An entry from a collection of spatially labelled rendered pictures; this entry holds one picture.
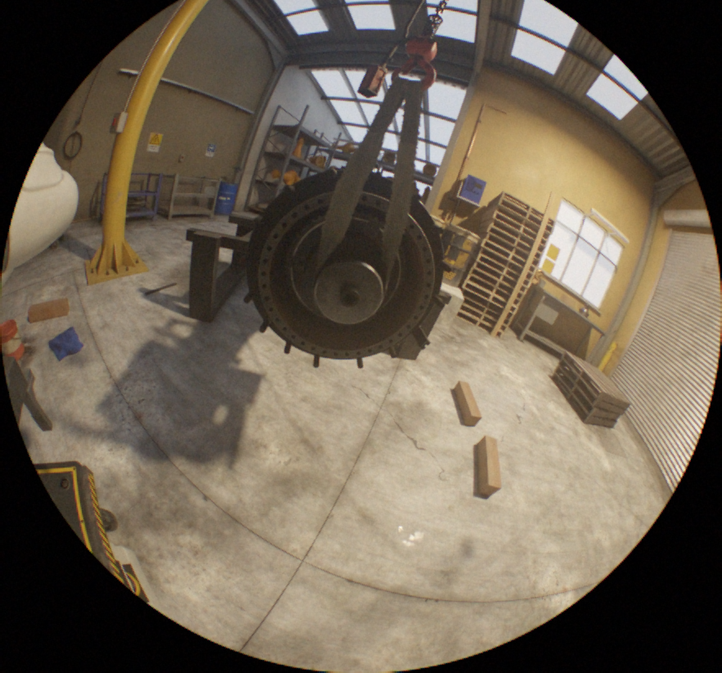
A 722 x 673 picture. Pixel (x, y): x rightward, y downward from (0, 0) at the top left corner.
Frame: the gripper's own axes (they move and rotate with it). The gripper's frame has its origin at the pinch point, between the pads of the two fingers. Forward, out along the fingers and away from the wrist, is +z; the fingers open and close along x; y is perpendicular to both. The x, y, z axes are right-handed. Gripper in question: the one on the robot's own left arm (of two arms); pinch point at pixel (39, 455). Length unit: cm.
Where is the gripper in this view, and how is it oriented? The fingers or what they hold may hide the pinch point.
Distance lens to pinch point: 49.9
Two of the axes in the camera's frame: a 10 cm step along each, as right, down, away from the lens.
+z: -3.2, 8.6, 3.9
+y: 6.8, -0.8, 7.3
